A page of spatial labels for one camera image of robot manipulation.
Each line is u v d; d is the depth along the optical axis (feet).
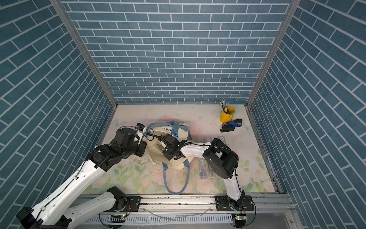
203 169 2.79
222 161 1.66
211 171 2.77
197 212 2.37
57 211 1.30
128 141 1.81
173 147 2.37
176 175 2.77
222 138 3.24
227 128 3.43
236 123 3.47
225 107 3.32
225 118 3.41
